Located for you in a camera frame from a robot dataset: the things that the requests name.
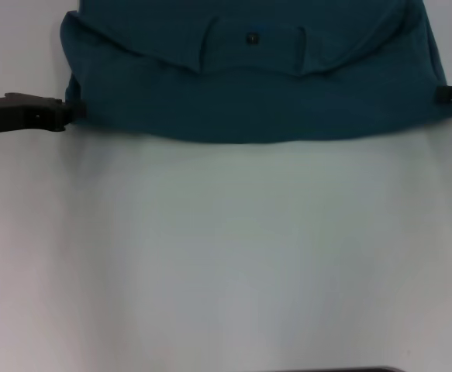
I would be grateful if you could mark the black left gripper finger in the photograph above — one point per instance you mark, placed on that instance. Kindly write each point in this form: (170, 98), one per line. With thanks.
(77, 109)

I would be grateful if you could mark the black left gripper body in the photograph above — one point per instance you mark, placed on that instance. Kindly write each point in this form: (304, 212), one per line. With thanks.
(12, 114)

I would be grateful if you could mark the teal T-shirt with FREE print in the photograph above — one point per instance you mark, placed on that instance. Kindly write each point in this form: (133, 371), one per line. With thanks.
(249, 77)

